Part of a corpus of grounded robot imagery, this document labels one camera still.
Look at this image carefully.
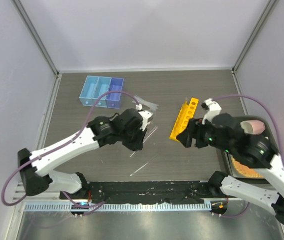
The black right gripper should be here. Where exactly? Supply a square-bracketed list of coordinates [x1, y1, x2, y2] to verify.
[176, 116, 234, 154]

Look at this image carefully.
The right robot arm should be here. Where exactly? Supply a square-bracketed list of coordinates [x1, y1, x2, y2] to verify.
[176, 113, 284, 225]

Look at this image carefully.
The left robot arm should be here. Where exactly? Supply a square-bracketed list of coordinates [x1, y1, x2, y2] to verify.
[18, 108, 153, 200]

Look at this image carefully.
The clear plastic pipettes bundle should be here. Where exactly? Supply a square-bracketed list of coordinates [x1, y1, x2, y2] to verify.
[134, 95, 159, 112]

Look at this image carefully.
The yellow test tube rack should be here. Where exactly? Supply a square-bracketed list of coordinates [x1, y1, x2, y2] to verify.
[169, 98, 199, 142]

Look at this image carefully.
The dark grey tray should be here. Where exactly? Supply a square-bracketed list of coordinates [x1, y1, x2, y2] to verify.
[222, 115, 278, 185]

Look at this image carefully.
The blue three-compartment organizer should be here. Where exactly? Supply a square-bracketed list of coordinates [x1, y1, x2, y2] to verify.
[79, 75, 124, 109]

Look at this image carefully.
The pink paper cup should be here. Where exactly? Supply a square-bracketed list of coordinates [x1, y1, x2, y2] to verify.
[240, 120, 265, 135]

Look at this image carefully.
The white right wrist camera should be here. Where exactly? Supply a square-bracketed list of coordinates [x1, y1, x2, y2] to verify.
[201, 98, 222, 125]

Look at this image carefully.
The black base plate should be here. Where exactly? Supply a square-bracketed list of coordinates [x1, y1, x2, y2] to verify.
[69, 180, 226, 205]

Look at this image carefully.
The white slotted cable duct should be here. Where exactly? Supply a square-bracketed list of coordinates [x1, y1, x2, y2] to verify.
[24, 201, 211, 212]

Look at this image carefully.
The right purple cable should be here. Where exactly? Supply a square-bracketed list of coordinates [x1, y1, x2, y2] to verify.
[214, 94, 284, 218]

